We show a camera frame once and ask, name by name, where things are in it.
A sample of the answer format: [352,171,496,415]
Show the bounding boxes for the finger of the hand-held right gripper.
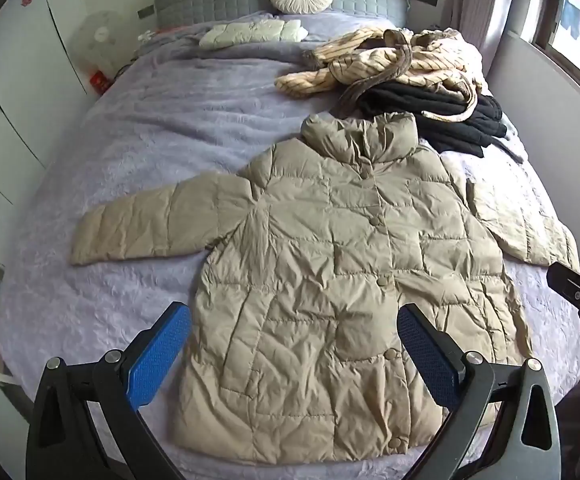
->
[546,261,580,312]

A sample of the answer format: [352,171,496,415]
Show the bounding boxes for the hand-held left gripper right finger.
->
[398,304,563,480]

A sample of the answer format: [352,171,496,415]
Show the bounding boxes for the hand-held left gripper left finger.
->
[26,302,192,480]

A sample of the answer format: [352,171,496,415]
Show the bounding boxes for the beige puffer jacket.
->
[69,112,580,465]

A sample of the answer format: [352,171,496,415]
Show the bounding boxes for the black folded clothes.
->
[357,80,508,158]

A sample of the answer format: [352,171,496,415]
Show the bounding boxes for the lilac embossed bed blanket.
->
[0,10,580,480]

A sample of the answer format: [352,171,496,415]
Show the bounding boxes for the cream striped fleece robe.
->
[275,27,488,123]

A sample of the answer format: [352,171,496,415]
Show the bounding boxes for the pale pink curtain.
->
[452,0,520,68]

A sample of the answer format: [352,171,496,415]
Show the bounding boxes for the white wardrobe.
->
[0,0,96,271]

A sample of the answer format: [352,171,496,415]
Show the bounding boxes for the white floor fan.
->
[72,12,131,78]

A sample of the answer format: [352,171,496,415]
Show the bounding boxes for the cream quilted folded garment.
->
[199,19,311,51]

